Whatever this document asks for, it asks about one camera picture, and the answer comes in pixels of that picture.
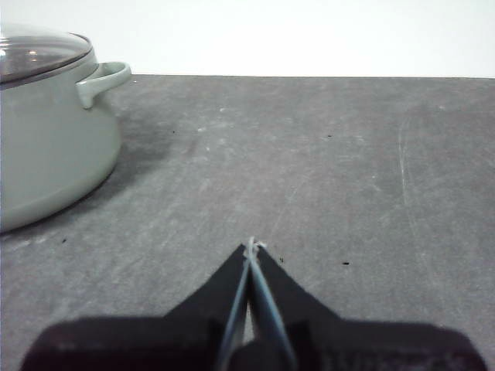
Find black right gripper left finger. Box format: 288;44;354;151
19;243;251;371

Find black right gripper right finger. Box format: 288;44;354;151
250;243;490;371

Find glass lid with round knob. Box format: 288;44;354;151
0;24;94;84

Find pale green electric pot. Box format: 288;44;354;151
0;24;133;235

